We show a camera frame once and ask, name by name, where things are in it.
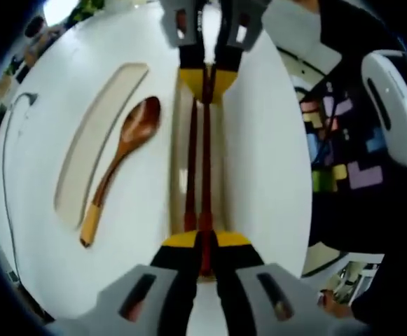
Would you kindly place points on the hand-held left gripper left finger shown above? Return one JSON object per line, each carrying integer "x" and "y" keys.
{"x": 147, "y": 301}

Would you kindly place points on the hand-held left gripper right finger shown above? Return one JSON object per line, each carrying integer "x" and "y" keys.
{"x": 259, "y": 301}

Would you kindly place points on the brown wooden spoon utensil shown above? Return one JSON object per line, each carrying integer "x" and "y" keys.
{"x": 136, "y": 129}

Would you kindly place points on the beige cutlery case tray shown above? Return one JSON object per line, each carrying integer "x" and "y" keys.
{"x": 224, "y": 157}

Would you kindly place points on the beige cutlery case lid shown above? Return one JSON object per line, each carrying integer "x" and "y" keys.
{"x": 94, "y": 140}

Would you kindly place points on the white worn headset device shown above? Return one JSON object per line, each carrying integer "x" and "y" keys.
{"x": 399, "y": 115}

